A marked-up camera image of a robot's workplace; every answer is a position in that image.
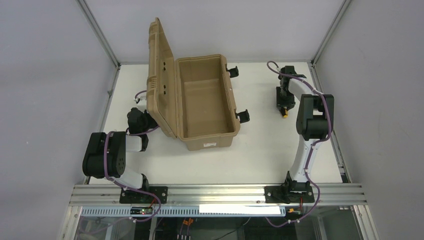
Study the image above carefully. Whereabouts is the black yellow screwdriver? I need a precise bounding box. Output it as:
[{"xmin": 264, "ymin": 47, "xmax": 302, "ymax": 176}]
[{"xmin": 281, "ymin": 110, "xmax": 288, "ymax": 118}]

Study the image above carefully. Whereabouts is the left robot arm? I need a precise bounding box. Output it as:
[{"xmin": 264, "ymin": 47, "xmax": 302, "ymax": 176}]
[{"xmin": 82, "ymin": 107, "xmax": 159, "ymax": 192}]

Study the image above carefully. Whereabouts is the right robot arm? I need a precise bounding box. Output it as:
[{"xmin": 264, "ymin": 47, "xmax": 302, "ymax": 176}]
[{"xmin": 272, "ymin": 65, "xmax": 334, "ymax": 203}]

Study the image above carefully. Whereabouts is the black toolbox latch near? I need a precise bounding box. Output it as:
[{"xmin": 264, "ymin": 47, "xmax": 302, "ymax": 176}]
[{"xmin": 235, "ymin": 109, "xmax": 251, "ymax": 124}]

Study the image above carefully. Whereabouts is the tan plastic toolbox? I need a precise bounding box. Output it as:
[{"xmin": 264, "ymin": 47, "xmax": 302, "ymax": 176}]
[{"xmin": 146, "ymin": 18, "xmax": 241, "ymax": 151}]

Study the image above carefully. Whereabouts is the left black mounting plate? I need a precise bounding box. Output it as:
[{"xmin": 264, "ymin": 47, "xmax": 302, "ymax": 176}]
[{"xmin": 119, "ymin": 186, "xmax": 169, "ymax": 204}]

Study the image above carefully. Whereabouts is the black mounting plate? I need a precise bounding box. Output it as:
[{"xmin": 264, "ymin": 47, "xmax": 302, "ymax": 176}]
[
  {"xmin": 264, "ymin": 185, "xmax": 316, "ymax": 204},
  {"xmin": 119, "ymin": 186, "xmax": 169, "ymax": 204}
]

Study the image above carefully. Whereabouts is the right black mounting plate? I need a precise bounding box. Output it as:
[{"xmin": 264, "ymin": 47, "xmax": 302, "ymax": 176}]
[{"xmin": 264, "ymin": 185, "xmax": 316, "ymax": 204}]

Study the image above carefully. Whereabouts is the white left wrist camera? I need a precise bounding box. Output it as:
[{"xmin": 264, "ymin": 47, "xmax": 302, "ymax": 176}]
[{"xmin": 136, "ymin": 98, "xmax": 147, "ymax": 112}]

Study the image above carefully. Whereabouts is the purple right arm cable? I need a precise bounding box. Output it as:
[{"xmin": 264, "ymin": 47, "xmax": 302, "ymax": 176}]
[{"xmin": 264, "ymin": 60, "xmax": 334, "ymax": 229}]

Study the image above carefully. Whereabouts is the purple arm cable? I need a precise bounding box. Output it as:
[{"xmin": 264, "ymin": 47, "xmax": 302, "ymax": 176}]
[
  {"xmin": 264, "ymin": 60, "xmax": 334, "ymax": 229},
  {"xmin": 77, "ymin": 90, "xmax": 163, "ymax": 234}
]

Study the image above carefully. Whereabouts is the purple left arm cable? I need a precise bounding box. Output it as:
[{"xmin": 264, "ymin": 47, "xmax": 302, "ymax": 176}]
[{"xmin": 77, "ymin": 90, "xmax": 163, "ymax": 234}]

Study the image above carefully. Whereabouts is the aluminium frame rail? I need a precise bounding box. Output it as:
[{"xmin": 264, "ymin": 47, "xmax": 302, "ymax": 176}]
[{"xmin": 69, "ymin": 183, "xmax": 367, "ymax": 207}]

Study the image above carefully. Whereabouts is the white slotted cable duct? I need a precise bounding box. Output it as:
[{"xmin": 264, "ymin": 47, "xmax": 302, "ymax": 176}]
[{"xmin": 81, "ymin": 204, "xmax": 286, "ymax": 218}]

